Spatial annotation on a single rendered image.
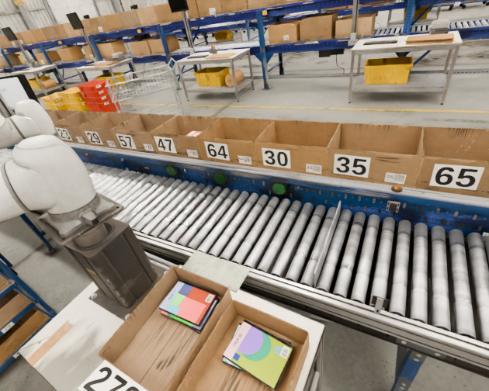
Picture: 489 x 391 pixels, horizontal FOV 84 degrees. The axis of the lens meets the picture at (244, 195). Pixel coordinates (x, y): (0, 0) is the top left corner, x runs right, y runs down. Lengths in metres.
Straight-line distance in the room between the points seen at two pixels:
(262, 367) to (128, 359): 0.47
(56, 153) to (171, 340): 0.72
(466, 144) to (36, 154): 1.70
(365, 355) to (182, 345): 1.11
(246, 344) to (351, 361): 0.95
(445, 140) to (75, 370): 1.82
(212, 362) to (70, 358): 0.53
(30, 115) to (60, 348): 0.93
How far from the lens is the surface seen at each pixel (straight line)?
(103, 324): 1.31
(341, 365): 1.84
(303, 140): 1.73
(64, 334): 1.39
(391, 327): 1.15
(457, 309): 1.24
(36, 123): 1.48
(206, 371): 1.05
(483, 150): 1.70
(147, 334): 1.18
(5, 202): 0.99
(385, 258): 1.28
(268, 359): 0.98
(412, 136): 1.63
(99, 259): 1.09
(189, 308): 1.12
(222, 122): 1.93
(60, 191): 0.97
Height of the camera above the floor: 1.71
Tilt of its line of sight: 37 degrees down
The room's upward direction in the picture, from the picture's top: 11 degrees counter-clockwise
